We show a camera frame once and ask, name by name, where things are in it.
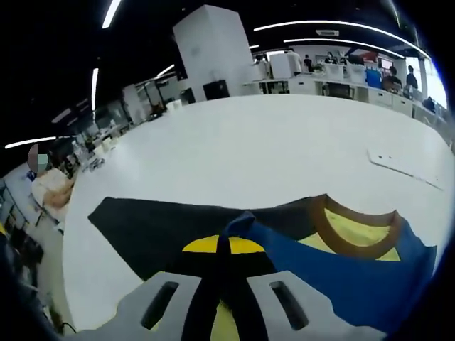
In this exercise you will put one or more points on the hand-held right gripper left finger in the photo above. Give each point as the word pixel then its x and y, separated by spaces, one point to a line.
pixel 199 264

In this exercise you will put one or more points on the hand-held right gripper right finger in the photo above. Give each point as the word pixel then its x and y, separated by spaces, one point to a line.
pixel 249 263

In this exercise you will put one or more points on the yellow blue grey garment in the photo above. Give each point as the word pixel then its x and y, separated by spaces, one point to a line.
pixel 355 277

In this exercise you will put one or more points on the white template strip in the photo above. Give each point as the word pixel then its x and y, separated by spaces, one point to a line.
pixel 380 161

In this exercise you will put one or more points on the black cabinet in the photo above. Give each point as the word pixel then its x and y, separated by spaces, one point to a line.
pixel 215 89

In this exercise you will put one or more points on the white counter cabinet row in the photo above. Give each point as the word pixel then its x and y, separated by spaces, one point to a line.
pixel 305 85

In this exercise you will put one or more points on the black office chair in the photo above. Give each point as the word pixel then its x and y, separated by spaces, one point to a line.
pixel 339 90

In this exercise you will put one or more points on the long ceiling light strip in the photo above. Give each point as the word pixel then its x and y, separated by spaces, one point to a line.
pixel 95 89
pixel 166 70
pixel 112 14
pixel 28 143
pixel 337 23
pixel 337 42

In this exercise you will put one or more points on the white tall cabinet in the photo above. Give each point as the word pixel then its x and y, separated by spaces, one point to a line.
pixel 281 66

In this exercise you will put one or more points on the wide white square pillar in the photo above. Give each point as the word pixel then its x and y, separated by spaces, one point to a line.
pixel 213 46

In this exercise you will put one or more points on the blue bin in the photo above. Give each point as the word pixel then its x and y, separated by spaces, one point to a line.
pixel 373 77

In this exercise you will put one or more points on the ceiling air vent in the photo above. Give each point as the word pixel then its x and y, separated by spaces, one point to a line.
pixel 327 32

